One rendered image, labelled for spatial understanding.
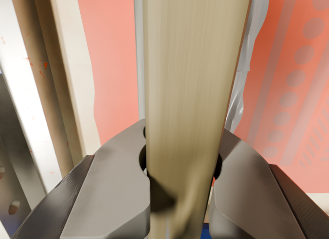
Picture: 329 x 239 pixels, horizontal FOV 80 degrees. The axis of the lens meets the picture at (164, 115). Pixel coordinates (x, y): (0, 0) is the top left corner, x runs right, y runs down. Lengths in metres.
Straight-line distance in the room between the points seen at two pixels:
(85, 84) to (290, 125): 0.29
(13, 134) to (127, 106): 1.63
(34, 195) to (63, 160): 1.93
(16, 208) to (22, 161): 1.62
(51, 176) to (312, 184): 0.42
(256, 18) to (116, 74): 0.18
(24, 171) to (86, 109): 1.80
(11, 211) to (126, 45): 0.30
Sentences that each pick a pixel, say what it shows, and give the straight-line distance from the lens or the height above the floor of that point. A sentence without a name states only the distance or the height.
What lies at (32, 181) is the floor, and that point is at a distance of 2.14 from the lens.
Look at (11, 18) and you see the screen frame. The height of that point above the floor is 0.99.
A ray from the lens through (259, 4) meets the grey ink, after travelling 0.26.
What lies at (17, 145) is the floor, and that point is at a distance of 1.93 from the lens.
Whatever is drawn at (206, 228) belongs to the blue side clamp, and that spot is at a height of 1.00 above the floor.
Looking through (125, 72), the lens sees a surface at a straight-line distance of 0.27.
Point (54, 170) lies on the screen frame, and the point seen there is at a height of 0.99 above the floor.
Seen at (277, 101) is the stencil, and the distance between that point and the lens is 0.31.
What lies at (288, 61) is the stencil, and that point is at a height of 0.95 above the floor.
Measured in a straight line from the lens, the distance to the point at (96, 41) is 0.27.
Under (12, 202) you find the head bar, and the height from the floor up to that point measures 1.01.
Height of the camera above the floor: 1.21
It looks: 62 degrees down
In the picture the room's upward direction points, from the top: 175 degrees counter-clockwise
